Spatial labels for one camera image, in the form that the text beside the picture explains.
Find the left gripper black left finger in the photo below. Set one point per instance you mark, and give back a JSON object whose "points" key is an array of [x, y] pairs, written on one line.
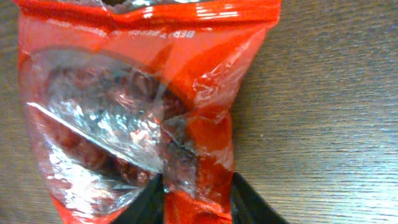
{"points": [[148, 207]]}

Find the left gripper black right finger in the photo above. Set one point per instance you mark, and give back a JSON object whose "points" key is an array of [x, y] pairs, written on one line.
{"points": [[248, 207]]}

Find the red snack bag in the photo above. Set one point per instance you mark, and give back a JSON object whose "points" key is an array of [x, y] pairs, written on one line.
{"points": [[116, 92]]}

